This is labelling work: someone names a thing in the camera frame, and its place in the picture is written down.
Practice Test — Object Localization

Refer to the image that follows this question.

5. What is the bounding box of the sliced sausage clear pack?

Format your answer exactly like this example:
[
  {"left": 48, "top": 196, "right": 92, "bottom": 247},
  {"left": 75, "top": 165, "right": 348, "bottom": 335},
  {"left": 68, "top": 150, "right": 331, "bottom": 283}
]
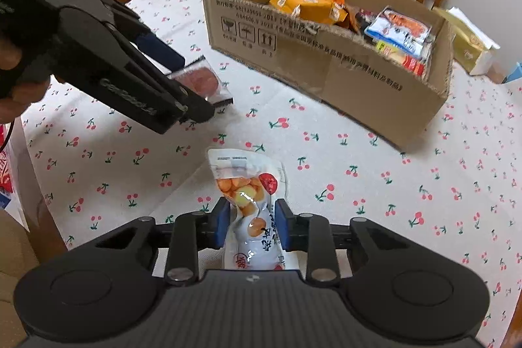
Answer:
[{"left": 167, "top": 56, "right": 234, "bottom": 108}]

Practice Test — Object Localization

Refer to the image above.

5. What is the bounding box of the white quail egg pouch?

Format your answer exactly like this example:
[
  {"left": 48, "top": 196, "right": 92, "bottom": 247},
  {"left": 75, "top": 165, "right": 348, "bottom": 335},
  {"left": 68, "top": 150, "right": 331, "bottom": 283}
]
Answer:
[{"left": 207, "top": 148, "right": 287, "bottom": 270}]

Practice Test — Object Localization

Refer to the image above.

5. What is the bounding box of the orange biscuit pack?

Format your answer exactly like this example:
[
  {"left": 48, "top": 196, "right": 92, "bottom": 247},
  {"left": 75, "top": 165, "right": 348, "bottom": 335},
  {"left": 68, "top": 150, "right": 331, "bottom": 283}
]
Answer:
[{"left": 269, "top": 0, "right": 348, "bottom": 25}]

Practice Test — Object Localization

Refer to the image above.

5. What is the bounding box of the spicy strips white blue bag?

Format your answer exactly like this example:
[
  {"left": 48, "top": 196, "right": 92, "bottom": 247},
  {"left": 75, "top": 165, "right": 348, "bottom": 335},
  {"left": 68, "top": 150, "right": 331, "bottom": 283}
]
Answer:
[{"left": 364, "top": 7, "right": 432, "bottom": 59}]

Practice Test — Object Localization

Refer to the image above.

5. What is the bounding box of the red black cartoon snack bag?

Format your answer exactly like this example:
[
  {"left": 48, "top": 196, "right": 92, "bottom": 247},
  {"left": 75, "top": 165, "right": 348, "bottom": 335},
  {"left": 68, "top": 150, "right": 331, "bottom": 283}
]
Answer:
[{"left": 345, "top": 5, "right": 377, "bottom": 35}]

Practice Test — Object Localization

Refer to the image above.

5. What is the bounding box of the person left hand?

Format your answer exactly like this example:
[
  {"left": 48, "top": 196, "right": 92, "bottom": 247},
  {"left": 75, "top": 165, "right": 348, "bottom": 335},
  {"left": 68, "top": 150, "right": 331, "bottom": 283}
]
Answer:
[{"left": 0, "top": 39, "right": 50, "bottom": 124}]

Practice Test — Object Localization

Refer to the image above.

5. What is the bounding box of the red paper bag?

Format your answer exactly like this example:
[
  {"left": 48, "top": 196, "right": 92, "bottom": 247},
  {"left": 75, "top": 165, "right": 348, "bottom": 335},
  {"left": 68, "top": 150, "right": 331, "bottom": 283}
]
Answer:
[{"left": 0, "top": 122, "right": 15, "bottom": 209}]

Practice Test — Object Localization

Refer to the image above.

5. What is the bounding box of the cardboard box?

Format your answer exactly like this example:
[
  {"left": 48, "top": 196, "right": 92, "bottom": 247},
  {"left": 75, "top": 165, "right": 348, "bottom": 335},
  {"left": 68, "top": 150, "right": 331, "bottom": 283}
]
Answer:
[{"left": 203, "top": 0, "right": 453, "bottom": 148}]

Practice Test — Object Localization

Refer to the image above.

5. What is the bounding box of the cherry pattern tablecloth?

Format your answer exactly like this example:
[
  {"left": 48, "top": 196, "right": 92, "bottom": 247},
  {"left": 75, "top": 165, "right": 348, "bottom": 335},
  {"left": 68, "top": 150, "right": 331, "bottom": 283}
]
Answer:
[{"left": 21, "top": 0, "right": 521, "bottom": 347}]

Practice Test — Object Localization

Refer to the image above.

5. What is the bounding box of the yellow blue noodle snack pack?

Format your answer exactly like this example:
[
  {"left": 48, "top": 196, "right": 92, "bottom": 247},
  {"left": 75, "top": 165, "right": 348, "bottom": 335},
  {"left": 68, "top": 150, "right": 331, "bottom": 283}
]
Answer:
[{"left": 375, "top": 40, "right": 427, "bottom": 78}]

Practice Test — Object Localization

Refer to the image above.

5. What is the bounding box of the yellow tissue pack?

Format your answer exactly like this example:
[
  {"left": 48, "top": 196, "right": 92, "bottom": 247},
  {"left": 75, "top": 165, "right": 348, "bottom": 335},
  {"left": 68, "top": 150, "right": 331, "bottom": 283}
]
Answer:
[{"left": 432, "top": 7, "right": 501, "bottom": 76}]

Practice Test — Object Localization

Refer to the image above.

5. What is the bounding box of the blue small box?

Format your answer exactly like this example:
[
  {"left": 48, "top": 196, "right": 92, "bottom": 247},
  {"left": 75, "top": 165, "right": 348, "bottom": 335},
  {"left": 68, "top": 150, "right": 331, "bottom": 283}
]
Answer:
[{"left": 502, "top": 62, "right": 522, "bottom": 84}]

